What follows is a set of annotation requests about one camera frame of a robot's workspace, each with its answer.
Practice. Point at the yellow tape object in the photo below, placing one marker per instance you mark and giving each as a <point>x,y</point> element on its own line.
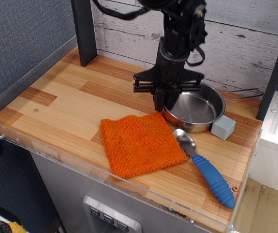
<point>16,228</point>

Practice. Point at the stainless steel pot with handle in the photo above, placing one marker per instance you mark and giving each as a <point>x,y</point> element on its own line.
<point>196,111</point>

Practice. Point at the clear acrylic table guard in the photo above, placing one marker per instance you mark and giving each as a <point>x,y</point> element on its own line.
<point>55,111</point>

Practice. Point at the dark left frame post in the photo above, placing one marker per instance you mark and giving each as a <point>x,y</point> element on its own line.
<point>84,29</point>

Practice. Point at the spoon with blue handle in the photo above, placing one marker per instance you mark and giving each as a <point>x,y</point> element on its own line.
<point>217,183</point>

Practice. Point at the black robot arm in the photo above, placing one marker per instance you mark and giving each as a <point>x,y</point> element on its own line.
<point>184,32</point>

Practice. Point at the orange folded cloth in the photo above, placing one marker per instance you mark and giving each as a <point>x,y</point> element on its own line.
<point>139,145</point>

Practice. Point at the silver button control panel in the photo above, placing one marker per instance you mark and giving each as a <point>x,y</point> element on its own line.
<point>105,219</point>

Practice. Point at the grey cube block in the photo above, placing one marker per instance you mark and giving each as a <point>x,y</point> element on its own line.
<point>223,127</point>

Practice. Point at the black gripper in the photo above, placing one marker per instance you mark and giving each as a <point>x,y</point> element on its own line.
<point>169,74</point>

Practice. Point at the white aluminium side unit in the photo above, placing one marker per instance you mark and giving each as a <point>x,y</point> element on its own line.
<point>264,164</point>

